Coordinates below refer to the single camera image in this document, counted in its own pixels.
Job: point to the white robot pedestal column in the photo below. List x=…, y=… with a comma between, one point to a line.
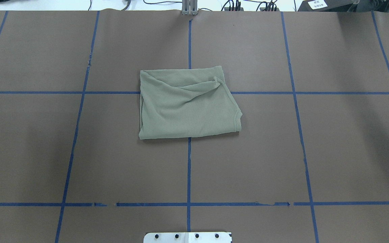
x=188, y=237

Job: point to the olive green long-sleeve shirt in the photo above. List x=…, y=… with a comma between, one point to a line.
x=176, y=103

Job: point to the aluminium frame post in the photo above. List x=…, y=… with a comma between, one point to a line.
x=189, y=7

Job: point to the black labelled box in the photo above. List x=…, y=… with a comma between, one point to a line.
x=327, y=5

